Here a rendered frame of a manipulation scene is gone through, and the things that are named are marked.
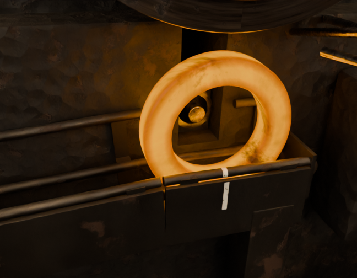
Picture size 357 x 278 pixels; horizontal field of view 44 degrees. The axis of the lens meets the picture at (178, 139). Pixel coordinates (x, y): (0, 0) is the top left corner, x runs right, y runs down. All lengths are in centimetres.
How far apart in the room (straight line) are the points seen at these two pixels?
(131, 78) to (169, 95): 8
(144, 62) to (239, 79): 12
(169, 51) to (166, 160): 13
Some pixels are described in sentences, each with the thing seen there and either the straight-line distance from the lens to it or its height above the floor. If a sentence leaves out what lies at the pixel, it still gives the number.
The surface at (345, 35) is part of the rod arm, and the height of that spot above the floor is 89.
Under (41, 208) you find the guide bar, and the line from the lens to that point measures 50.
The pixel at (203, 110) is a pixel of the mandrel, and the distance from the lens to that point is 60.
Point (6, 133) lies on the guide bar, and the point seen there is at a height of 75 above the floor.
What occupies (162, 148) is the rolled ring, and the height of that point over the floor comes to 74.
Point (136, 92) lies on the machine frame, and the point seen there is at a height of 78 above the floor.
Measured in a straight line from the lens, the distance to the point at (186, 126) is 63.
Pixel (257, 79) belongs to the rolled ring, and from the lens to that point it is 51.
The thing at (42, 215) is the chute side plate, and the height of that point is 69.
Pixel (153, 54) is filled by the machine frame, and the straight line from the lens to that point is 54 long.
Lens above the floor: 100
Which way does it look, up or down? 29 degrees down
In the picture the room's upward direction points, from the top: 2 degrees clockwise
